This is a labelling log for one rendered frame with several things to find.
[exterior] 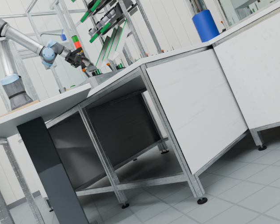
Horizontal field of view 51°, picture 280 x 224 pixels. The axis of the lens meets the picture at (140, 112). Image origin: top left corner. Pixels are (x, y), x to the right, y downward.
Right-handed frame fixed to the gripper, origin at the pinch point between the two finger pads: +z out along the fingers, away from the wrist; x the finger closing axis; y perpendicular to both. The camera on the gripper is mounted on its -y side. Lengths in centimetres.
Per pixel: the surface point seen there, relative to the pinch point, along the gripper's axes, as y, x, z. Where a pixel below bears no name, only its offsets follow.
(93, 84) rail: 25.4, 17.0, 0.1
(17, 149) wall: -4, -305, 43
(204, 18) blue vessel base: -50, 65, 54
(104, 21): -4.3, 43.5, -16.5
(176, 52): 13, 75, 21
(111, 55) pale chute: 10.3, 35.7, -1.2
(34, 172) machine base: 62, -129, 27
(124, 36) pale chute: 2.0, 49.3, -2.8
